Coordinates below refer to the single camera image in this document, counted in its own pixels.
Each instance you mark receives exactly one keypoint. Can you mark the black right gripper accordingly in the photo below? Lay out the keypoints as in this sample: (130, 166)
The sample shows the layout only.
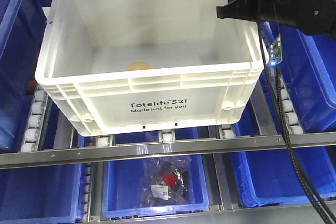
(312, 17)

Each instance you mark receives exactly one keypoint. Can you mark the white plastic tote box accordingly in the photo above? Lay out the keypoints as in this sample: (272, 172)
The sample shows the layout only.
(204, 69)

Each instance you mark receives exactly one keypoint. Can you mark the green circuit board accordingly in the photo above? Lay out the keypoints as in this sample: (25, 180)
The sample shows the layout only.
(275, 52)

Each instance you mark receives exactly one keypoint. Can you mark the blue bin upper right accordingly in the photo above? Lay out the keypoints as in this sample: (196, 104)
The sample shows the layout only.
(308, 69)

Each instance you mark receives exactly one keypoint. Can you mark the right roller conveyor track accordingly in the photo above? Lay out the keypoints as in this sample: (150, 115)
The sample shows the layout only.
(285, 111)

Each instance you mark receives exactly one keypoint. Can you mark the roller conveyor track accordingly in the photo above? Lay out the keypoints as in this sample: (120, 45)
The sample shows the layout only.
(285, 111)
(35, 122)

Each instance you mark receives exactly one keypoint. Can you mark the right middle roller track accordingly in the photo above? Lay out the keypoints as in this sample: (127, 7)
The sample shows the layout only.
(226, 131)

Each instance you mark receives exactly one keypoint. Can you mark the blue bin lower right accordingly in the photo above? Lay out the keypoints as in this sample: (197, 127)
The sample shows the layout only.
(267, 177)

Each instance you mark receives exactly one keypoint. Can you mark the plastic bag of parts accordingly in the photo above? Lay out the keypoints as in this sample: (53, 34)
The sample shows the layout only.
(165, 181)

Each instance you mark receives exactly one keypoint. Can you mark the blue bin lower middle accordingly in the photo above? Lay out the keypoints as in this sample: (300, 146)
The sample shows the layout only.
(121, 190)

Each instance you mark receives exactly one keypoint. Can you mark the blue storage bin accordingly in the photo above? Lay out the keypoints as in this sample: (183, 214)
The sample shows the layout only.
(22, 26)

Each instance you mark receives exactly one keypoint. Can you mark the blue bin lower left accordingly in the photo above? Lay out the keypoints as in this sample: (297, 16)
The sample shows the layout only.
(45, 194)

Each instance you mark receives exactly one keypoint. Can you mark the metal shelf rail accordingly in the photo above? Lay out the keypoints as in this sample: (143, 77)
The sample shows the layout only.
(140, 150)

